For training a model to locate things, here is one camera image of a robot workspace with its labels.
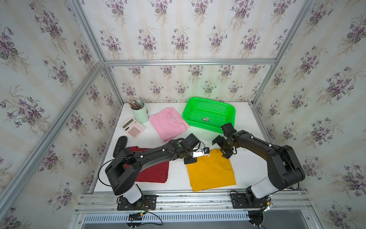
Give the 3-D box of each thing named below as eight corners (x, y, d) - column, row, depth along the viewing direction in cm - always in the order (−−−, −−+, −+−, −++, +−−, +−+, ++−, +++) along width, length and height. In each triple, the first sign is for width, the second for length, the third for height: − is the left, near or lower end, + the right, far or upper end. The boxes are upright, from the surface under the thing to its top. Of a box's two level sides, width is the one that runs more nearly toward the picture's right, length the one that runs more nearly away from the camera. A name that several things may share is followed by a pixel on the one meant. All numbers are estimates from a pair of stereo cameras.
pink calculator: (121, 128, 105) (120, 126, 103) (133, 119, 111) (132, 116, 108) (134, 139, 100) (133, 136, 97) (146, 128, 105) (145, 126, 103)
